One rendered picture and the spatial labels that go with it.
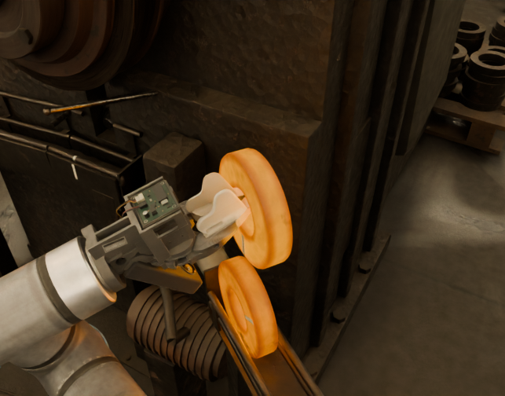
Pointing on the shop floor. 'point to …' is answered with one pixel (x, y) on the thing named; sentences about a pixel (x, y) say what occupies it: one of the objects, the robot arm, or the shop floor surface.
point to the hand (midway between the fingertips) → (252, 198)
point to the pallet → (480, 86)
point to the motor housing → (140, 332)
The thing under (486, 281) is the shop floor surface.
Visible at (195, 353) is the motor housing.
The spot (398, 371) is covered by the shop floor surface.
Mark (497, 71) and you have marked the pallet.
